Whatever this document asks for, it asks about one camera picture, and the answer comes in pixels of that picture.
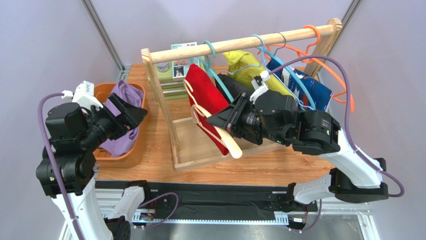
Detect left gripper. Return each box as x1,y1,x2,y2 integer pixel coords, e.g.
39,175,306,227
79,91,149,150

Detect purple trousers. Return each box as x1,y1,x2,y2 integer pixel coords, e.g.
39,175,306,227
95,80,144,158

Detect beige wooden hanger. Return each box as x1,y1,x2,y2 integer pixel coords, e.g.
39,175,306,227
182,78,244,160

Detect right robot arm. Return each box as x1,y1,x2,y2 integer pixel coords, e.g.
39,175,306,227
206,90,389,205

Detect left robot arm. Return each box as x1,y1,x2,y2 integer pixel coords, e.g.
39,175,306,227
36,90,149,240

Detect teal plastic hanger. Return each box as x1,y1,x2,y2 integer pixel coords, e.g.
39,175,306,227
196,54,234,102

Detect blue plastic hanger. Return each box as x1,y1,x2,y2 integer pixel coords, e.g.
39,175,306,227
257,46,316,110

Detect orange plastic hanger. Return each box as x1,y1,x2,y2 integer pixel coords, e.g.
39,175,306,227
265,24,347,104

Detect black garment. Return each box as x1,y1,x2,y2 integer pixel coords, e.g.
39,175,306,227
217,73,263,145

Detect orange plastic basket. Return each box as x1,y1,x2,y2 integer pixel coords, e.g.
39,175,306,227
94,83,150,168

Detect red garment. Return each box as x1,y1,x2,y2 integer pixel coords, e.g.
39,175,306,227
185,64,229,156

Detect yellow-green garment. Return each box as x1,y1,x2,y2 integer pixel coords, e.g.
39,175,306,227
222,50,294,97

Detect green box with jar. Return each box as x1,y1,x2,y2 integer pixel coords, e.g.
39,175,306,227
154,58,204,101

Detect wooden clothes rack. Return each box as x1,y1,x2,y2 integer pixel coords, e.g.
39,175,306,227
141,18,343,172

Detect blue patterned garment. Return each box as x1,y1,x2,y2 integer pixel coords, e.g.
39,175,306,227
275,66,333,111

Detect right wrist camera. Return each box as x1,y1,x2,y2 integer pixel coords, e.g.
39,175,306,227
249,70,271,104

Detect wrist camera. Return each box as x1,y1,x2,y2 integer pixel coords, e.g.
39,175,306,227
61,80,104,110
249,70,271,104

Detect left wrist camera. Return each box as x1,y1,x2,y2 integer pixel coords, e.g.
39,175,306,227
61,80,104,110

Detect light blue wire hanger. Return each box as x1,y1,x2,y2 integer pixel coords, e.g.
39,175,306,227
219,33,320,111

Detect black wire hanger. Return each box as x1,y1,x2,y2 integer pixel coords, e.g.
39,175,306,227
272,31,288,57

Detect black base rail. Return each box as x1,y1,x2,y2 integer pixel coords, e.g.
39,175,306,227
96,180,320,231

